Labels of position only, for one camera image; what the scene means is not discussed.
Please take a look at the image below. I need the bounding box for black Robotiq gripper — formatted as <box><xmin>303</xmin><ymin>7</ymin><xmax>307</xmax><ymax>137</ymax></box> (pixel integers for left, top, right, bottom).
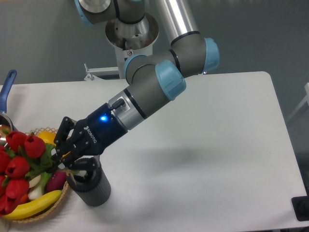
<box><xmin>53</xmin><ymin>103</ymin><xmax>127</xmax><ymax>171</ymax></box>

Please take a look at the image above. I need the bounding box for dark grey ribbed vase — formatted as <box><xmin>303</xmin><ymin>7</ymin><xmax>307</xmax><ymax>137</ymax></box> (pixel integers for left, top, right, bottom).
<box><xmin>67</xmin><ymin>161</ymin><xmax>111</xmax><ymax>207</ymax></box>

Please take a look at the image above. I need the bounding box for red tulip bouquet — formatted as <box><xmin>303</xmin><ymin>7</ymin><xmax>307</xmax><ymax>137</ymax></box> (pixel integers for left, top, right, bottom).
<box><xmin>0</xmin><ymin>130</ymin><xmax>80</xmax><ymax>217</ymax></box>

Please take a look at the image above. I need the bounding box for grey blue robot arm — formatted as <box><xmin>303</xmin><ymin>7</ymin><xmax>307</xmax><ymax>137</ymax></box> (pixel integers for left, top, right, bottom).
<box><xmin>51</xmin><ymin>0</ymin><xmax>220</xmax><ymax>170</ymax></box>

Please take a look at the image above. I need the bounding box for yellow squash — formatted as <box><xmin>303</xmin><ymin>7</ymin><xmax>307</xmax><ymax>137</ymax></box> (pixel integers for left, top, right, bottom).
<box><xmin>37</xmin><ymin>131</ymin><xmax>56</xmax><ymax>145</ymax></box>

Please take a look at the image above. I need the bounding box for purple sweet potato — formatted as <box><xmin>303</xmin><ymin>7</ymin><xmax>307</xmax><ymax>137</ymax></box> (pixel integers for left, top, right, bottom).
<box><xmin>46</xmin><ymin>171</ymin><xmax>67</xmax><ymax>193</ymax></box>

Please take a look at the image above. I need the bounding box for green bok choy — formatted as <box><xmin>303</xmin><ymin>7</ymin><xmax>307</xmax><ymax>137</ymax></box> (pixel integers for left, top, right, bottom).
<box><xmin>28</xmin><ymin>144</ymin><xmax>55</xmax><ymax>201</ymax></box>

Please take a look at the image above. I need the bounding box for beige round disc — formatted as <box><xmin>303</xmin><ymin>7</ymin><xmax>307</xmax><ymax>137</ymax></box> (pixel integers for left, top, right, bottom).
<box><xmin>29</xmin><ymin>175</ymin><xmax>41</xmax><ymax>189</ymax></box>

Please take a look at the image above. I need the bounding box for orange fruit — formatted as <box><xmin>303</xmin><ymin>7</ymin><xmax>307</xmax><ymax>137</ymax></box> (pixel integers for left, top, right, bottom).
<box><xmin>20</xmin><ymin>193</ymin><xmax>28</xmax><ymax>204</ymax></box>

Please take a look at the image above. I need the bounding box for woven wicker basket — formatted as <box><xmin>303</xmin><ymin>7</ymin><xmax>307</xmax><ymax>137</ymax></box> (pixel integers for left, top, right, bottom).
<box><xmin>9</xmin><ymin>127</ymin><xmax>73</xmax><ymax>223</ymax></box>

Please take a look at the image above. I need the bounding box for yellow banana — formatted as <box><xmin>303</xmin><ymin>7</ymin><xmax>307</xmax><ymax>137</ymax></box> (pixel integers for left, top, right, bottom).
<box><xmin>3</xmin><ymin>190</ymin><xmax>62</xmax><ymax>220</ymax></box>

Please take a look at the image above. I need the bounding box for black device at edge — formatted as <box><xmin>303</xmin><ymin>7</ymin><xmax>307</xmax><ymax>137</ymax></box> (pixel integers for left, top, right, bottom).
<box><xmin>291</xmin><ymin>196</ymin><xmax>309</xmax><ymax>221</ymax></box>

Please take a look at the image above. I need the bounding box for blue handled saucepan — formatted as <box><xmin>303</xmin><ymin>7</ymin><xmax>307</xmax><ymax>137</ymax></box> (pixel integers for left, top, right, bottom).
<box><xmin>0</xmin><ymin>70</ymin><xmax>17</xmax><ymax>146</ymax></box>

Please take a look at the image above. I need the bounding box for black pedestal cable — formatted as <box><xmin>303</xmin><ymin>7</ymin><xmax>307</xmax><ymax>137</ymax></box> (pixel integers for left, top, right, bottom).
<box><xmin>122</xmin><ymin>38</ymin><xmax>134</xmax><ymax>79</ymax></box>

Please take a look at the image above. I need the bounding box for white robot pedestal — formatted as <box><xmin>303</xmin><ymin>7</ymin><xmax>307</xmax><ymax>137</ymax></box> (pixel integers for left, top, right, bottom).
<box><xmin>84</xmin><ymin>13</ymin><xmax>160</xmax><ymax>82</ymax></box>

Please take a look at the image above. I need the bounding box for white frame at right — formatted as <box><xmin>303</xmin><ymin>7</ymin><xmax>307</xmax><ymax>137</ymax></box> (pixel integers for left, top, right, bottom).
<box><xmin>287</xmin><ymin>83</ymin><xmax>309</xmax><ymax>124</ymax></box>

